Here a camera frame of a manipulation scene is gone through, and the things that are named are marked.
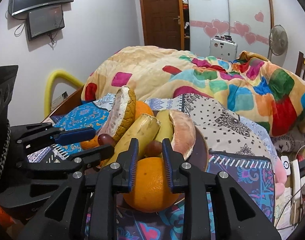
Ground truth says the small orange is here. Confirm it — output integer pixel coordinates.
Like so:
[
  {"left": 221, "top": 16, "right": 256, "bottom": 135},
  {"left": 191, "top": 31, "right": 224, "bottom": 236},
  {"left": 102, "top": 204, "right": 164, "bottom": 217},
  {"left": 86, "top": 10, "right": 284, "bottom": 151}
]
[{"left": 80, "top": 135, "right": 100, "bottom": 150}]

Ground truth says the dark red plum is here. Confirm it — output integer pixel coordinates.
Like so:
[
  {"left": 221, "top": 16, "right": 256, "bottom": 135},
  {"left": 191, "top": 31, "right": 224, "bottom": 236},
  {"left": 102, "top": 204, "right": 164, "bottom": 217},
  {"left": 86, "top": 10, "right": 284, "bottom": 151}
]
[{"left": 98, "top": 133, "right": 116, "bottom": 147}]

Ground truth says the long yellow sugarcane stalk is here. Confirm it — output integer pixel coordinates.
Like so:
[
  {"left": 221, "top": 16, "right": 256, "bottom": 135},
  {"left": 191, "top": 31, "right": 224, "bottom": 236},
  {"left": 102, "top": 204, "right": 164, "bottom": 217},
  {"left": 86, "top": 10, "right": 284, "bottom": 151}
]
[{"left": 103, "top": 113, "right": 161, "bottom": 166}]

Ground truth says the large orange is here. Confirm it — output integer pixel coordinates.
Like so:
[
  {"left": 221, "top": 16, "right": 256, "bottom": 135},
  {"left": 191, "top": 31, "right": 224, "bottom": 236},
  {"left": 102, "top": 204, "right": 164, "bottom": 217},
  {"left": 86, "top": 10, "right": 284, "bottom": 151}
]
[{"left": 123, "top": 157, "right": 180, "bottom": 213}]

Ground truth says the small dark plum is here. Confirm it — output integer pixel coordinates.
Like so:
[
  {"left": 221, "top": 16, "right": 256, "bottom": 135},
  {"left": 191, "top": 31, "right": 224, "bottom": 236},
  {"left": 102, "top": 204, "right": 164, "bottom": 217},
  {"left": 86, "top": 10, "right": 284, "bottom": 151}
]
[{"left": 144, "top": 140, "right": 162, "bottom": 158}]

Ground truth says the small orange tangerine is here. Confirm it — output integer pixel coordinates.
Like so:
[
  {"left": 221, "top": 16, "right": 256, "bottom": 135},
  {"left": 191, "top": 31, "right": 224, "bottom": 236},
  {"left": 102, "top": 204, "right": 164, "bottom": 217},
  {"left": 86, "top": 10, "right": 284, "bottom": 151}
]
[{"left": 135, "top": 101, "right": 154, "bottom": 120}]

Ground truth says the pink plush toy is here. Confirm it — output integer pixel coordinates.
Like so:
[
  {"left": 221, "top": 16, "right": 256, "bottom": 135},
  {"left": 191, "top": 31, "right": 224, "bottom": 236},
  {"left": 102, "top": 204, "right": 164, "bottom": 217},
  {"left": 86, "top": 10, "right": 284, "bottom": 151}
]
[{"left": 275, "top": 158, "right": 287, "bottom": 199}]

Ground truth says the white power strip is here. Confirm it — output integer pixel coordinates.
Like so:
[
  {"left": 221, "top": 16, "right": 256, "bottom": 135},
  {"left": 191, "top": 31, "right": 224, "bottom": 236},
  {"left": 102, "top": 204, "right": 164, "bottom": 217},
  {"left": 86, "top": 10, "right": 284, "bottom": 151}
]
[{"left": 291, "top": 159, "right": 301, "bottom": 201}]

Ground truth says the brown round plate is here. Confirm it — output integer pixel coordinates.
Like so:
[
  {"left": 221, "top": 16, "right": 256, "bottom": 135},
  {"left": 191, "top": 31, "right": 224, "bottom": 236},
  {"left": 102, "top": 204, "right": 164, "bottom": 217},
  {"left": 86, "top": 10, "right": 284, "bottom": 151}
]
[{"left": 117, "top": 109, "right": 210, "bottom": 212}]

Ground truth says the yellow foam tube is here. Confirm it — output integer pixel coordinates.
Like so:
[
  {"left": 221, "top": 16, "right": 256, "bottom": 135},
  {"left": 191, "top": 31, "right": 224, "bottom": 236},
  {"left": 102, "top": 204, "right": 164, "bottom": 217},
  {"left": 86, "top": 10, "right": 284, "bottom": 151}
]
[{"left": 43, "top": 69, "right": 84, "bottom": 117}]

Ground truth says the blue patterned bed sheet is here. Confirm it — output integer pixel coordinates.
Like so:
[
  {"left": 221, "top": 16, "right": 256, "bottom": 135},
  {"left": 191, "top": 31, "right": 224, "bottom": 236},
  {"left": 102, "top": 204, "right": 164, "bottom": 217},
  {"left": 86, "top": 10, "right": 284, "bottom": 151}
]
[{"left": 27, "top": 93, "right": 279, "bottom": 240}]

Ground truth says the large pomelo wedge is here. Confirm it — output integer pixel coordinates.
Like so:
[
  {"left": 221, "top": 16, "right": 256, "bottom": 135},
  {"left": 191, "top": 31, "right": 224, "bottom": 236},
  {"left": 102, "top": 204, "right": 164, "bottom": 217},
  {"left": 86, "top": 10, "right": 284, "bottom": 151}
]
[{"left": 98, "top": 86, "right": 136, "bottom": 143}]

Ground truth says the small pomelo slice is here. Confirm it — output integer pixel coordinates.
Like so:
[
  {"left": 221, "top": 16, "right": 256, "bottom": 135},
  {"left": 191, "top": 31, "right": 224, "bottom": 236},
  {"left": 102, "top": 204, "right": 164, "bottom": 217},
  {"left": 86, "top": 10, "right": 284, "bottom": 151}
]
[{"left": 169, "top": 110, "right": 196, "bottom": 160}]

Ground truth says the yellow sugarcane piece on plate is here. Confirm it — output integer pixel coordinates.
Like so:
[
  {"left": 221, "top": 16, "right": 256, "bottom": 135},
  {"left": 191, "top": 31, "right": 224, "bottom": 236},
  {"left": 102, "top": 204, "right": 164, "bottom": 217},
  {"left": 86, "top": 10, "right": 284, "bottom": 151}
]
[{"left": 155, "top": 110, "right": 174, "bottom": 142}]

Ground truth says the colourful patchwork blanket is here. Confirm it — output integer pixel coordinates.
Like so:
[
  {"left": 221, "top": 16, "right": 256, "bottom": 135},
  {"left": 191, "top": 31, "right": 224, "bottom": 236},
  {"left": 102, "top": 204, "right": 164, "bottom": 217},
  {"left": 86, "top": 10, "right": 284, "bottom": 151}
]
[{"left": 81, "top": 46, "right": 305, "bottom": 137}]

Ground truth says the wooden headboard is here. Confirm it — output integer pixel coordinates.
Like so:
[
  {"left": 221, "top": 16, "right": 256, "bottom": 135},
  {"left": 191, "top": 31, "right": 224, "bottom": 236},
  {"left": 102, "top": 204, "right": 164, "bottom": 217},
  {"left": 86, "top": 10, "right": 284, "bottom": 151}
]
[{"left": 295, "top": 51, "right": 305, "bottom": 81}]

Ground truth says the silver equipment case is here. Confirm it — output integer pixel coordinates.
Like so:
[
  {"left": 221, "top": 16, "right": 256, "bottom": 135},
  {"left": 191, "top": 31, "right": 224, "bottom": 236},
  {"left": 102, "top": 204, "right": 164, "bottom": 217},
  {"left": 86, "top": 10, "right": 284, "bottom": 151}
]
[{"left": 210, "top": 35, "right": 238, "bottom": 61}]

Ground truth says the standing electric fan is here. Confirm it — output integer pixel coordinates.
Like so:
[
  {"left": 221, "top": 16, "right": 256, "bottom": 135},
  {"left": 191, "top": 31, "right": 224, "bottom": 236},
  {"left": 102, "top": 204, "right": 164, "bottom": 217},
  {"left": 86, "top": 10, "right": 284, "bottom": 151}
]
[{"left": 268, "top": 24, "right": 288, "bottom": 61}]

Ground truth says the brown wooden door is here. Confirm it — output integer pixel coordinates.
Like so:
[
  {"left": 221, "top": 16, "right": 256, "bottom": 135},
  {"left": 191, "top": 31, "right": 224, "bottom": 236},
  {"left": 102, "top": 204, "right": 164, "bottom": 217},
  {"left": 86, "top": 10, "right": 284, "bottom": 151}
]
[{"left": 140, "top": 0, "right": 181, "bottom": 50}]

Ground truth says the white wardrobe with hearts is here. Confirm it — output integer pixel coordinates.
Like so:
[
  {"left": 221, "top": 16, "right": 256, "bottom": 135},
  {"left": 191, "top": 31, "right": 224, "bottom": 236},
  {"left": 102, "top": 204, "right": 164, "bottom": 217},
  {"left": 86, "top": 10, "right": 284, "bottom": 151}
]
[{"left": 187, "top": 0, "right": 274, "bottom": 57}]

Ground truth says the wall power socket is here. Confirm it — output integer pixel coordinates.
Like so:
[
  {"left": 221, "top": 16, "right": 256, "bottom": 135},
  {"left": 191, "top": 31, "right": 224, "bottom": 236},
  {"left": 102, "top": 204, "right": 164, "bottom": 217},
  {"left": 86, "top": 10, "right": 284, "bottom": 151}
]
[{"left": 50, "top": 92, "right": 68, "bottom": 111}]

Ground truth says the small black wall monitor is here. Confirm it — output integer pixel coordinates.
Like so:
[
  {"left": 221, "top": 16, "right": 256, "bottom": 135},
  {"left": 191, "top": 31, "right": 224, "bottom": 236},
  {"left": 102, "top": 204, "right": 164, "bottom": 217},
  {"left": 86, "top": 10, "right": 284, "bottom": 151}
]
[{"left": 27, "top": 5, "right": 65, "bottom": 41}]

